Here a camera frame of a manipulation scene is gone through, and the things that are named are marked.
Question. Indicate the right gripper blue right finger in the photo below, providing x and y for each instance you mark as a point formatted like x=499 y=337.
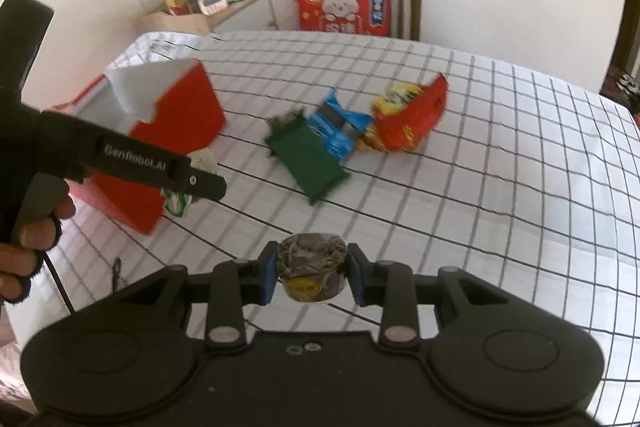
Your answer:
x=357 y=267

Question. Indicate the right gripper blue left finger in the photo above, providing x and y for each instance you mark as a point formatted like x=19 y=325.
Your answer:
x=268 y=272

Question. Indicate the round brown yellow snack cup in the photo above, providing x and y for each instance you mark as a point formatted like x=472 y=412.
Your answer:
x=312 y=266

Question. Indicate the dark green snack packet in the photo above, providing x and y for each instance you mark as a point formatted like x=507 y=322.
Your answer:
x=301 y=151

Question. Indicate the blue snack packet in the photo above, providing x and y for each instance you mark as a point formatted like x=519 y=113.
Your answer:
x=339 y=128

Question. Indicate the red yellow snack bag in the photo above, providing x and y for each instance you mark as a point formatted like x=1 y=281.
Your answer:
x=404 y=115

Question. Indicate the white noodle packet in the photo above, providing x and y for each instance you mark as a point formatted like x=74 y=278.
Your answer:
x=177 y=204

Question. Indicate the left hand with black glove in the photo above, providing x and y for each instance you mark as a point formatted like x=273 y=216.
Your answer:
x=20 y=262

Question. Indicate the white grid tablecloth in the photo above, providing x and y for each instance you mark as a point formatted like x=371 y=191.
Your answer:
x=528 y=182

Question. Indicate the red white cardboard box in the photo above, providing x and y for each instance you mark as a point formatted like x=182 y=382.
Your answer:
x=170 y=104

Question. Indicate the white digital timer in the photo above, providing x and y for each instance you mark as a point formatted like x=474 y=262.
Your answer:
x=212 y=7

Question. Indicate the wooden side cabinet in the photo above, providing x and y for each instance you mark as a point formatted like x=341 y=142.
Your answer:
x=242 y=15

